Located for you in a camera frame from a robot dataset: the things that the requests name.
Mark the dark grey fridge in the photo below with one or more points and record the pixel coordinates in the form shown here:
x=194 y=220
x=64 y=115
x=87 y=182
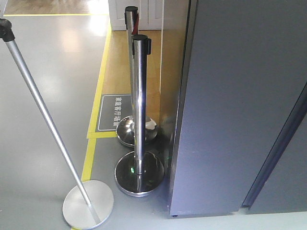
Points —
x=248 y=66

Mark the grey floor sign sticker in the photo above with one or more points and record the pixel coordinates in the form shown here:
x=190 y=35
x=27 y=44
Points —
x=113 y=108

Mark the silver sign stand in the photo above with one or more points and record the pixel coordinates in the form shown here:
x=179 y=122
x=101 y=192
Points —
x=89 y=204

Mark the chrome stanchion post far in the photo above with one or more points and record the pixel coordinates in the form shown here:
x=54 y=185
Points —
x=125 y=128

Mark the chrome stanchion post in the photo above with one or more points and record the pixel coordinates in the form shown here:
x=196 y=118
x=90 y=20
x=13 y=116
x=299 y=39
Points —
x=139 y=172
x=125 y=128

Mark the chrome stanchion post near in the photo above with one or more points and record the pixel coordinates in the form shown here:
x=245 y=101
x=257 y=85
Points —
x=139 y=172

